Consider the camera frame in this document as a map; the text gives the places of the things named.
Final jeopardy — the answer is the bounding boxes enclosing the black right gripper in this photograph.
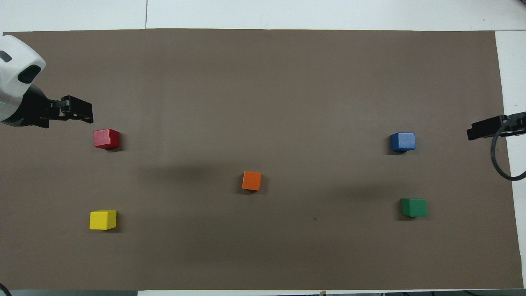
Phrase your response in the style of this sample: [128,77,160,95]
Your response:
[467,112,526,141]

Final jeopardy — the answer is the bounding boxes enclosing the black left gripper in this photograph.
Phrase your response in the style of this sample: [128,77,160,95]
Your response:
[2,84,94,129]

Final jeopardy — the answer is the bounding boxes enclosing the red wooden block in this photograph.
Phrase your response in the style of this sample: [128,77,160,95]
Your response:
[93,129,120,150]

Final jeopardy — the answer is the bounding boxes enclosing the blue wooden block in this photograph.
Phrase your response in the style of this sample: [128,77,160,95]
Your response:
[390,132,416,153]

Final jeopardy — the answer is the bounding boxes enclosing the green wooden block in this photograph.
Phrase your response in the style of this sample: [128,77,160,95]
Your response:
[401,198,428,217]

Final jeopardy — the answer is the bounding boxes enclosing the yellow wooden block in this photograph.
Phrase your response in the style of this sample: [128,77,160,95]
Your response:
[89,210,118,231]

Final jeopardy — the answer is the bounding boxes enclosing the orange wooden block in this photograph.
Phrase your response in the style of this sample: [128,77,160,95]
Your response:
[242,171,262,192]

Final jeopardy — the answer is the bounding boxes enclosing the brown table mat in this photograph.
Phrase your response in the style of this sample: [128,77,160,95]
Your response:
[0,29,525,291]

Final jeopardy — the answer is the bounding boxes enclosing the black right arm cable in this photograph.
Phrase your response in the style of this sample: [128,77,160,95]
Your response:
[489,123,526,182]

